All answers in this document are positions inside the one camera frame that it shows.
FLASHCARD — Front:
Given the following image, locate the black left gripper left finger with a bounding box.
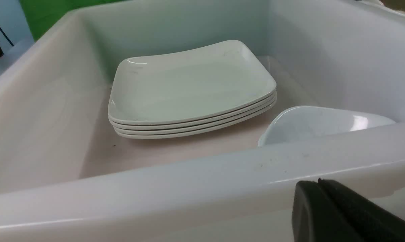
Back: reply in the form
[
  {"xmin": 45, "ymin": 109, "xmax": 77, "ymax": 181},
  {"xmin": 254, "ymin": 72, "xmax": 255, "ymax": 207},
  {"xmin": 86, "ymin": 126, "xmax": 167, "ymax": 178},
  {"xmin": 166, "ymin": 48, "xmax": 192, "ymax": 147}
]
[{"xmin": 292, "ymin": 181, "xmax": 364, "ymax": 242}]

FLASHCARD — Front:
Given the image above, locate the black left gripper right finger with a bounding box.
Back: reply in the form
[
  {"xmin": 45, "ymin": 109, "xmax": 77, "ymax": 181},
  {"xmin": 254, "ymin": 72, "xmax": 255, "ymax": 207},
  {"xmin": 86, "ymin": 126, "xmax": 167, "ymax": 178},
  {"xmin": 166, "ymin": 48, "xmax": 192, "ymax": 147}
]
[{"xmin": 318, "ymin": 178, "xmax": 405, "ymax": 242}]

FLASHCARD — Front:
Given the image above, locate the white stacked plate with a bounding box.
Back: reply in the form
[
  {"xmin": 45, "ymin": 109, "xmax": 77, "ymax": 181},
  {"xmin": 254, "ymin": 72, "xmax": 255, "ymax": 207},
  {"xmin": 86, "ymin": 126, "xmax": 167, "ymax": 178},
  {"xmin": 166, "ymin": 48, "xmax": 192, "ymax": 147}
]
[
  {"xmin": 113, "ymin": 95, "xmax": 277, "ymax": 139},
  {"xmin": 108, "ymin": 90, "xmax": 277, "ymax": 130},
  {"xmin": 115, "ymin": 101, "xmax": 276, "ymax": 139},
  {"xmin": 108, "ymin": 40, "xmax": 277, "ymax": 125}
]

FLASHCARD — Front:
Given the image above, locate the top white stacked plate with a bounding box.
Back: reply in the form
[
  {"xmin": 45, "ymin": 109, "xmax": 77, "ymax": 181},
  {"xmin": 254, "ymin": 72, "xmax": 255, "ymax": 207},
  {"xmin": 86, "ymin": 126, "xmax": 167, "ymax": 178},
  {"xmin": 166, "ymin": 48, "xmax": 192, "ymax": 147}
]
[{"xmin": 108, "ymin": 40, "xmax": 277, "ymax": 125}]

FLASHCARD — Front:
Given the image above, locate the bottom white stacked plate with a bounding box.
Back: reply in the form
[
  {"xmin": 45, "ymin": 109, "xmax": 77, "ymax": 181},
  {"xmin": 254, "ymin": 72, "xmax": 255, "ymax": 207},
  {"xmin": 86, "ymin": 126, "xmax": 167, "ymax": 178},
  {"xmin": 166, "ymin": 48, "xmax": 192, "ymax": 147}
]
[{"xmin": 115, "ymin": 101, "xmax": 276, "ymax": 139}]

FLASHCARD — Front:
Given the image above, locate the white bowl in bin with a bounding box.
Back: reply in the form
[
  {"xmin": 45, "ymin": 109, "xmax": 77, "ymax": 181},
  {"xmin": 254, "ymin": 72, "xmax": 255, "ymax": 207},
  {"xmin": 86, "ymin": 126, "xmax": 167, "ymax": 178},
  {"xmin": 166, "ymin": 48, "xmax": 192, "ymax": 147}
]
[{"xmin": 258, "ymin": 106, "xmax": 395, "ymax": 147}]

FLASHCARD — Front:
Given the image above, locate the large white plastic bin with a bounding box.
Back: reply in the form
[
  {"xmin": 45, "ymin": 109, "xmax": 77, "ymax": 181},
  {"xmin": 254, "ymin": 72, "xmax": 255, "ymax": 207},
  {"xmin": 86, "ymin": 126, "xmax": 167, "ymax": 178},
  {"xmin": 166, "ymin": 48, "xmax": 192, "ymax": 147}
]
[{"xmin": 0, "ymin": 0, "xmax": 405, "ymax": 242}]

